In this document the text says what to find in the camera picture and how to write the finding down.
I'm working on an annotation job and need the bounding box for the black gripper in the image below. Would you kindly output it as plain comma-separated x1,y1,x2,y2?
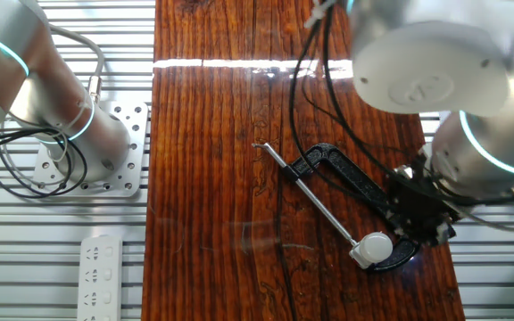
385,177,452,246

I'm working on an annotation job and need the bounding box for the small white cap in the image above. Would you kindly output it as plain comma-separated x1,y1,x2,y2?
359,231,394,265

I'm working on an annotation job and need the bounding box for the black metal C-clamp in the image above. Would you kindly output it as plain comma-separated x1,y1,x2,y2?
251,141,421,274

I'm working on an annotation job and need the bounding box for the brown wooden board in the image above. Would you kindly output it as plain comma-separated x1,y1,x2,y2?
140,0,467,321

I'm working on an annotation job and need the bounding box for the white zip tie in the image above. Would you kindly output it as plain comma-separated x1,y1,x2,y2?
303,0,337,30

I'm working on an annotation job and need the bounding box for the white power strip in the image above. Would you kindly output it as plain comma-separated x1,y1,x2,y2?
76,235,124,321

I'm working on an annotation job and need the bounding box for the thin black cable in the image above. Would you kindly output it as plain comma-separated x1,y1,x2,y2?
287,8,401,215

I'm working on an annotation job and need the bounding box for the thick black cable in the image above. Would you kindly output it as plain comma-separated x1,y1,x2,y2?
321,0,514,209

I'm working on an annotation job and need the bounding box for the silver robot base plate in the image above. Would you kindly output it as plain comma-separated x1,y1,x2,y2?
31,100,150,199

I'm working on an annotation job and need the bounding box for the thick grey robot cable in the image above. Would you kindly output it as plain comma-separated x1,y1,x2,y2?
49,24,106,104

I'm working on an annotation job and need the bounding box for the thin white cable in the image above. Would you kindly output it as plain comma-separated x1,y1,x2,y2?
0,100,95,188

